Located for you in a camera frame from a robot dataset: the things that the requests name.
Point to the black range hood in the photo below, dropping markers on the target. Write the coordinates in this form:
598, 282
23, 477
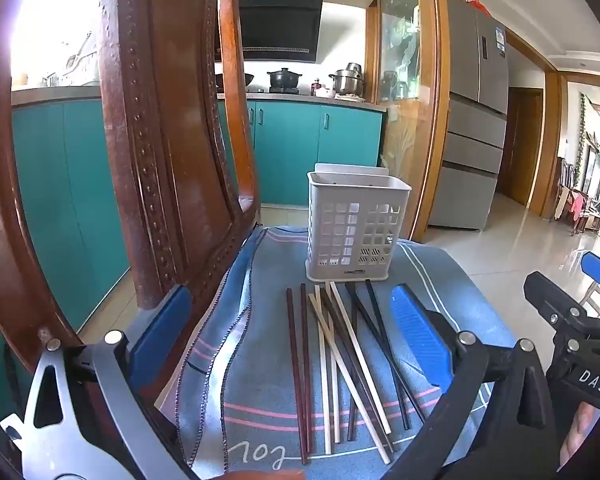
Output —
280, 30

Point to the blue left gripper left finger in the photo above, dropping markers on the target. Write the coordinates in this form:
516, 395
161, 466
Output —
156, 340

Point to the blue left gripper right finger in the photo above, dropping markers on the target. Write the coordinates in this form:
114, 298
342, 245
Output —
416, 325

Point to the brown wooden chair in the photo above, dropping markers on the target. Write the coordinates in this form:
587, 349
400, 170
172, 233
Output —
166, 68

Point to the dark brown chopstick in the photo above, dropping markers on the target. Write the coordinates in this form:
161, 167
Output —
330, 302
353, 409

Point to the white plastic utensil basket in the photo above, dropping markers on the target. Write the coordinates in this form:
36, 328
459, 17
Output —
355, 219

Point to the wooden glass sliding door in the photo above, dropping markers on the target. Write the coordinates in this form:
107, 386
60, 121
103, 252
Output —
408, 71

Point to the right hand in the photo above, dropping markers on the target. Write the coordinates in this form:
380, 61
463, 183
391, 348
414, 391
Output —
585, 418

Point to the steel stock pot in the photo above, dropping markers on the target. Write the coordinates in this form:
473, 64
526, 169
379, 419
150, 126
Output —
348, 81

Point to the brown wooden door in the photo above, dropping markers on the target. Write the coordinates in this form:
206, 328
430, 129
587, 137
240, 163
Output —
522, 143

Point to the cream textured chopstick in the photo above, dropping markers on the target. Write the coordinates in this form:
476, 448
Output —
360, 359

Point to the dark red chopstick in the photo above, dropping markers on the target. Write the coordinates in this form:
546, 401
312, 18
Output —
307, 372
296, 377

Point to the teal lower kitchen cabinets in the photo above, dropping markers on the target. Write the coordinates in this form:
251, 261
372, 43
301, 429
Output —
61, 243

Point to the grey refrigerator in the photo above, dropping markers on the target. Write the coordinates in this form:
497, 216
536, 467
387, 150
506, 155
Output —
475, 136

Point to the black cooking pot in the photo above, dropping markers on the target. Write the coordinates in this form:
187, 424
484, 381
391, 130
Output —
284, 81

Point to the blue striped cloth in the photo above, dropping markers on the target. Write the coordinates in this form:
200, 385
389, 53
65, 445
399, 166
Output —
257, 389

